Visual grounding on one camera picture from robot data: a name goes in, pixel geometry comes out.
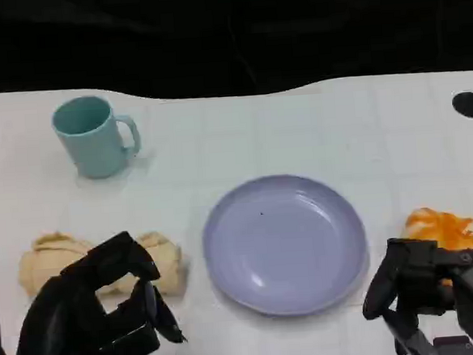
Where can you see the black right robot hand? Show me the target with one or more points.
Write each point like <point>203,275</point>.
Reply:
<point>472,291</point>

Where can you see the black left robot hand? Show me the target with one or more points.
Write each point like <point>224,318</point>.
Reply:
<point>68,319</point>

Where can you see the beige towel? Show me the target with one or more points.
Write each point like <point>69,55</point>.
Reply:
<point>39,264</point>

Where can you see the pale green mug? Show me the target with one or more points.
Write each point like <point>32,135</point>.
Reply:
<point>96,150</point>

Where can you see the lilac plate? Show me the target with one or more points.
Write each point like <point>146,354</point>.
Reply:
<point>282,247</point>

